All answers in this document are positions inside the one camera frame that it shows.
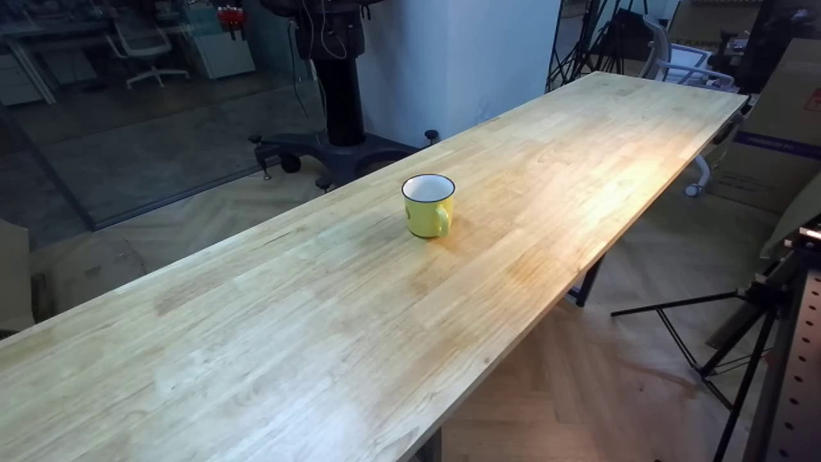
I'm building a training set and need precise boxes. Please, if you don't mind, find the yellow enamel mug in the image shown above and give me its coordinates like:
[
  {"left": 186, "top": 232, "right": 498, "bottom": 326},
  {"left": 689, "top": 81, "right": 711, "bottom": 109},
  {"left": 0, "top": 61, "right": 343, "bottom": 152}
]
[{"left": 400, "top": 176, "right": 455, "bottom": 240}]

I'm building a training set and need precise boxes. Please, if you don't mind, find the black drill press stand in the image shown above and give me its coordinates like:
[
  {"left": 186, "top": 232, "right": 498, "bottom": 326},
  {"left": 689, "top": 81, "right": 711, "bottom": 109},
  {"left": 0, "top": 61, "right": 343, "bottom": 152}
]
[{"left": 250, "top": 0, "right": 412, "bottom": 191}]

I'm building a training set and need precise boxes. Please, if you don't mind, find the white office chair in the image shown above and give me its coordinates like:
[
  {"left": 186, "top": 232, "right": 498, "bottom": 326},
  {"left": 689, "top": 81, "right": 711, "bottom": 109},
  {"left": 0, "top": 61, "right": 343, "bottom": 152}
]
[{"left": 105, "top": 18, "right": 190, "bottom": 90}]

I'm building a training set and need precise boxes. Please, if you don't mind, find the black tripod stand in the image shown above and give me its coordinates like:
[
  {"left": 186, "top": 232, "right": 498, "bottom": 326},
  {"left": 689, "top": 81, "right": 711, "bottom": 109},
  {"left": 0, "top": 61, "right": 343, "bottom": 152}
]
[{"left": 613, "top": 224, "right": 821, "bottom": 462}]

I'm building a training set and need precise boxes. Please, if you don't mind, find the cardboard boxes stack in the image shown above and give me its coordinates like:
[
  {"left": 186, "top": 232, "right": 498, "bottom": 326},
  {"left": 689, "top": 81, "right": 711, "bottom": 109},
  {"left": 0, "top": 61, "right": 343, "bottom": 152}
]
[{"left": 711, "top": 40, "right": 821, "bottom": 214}]

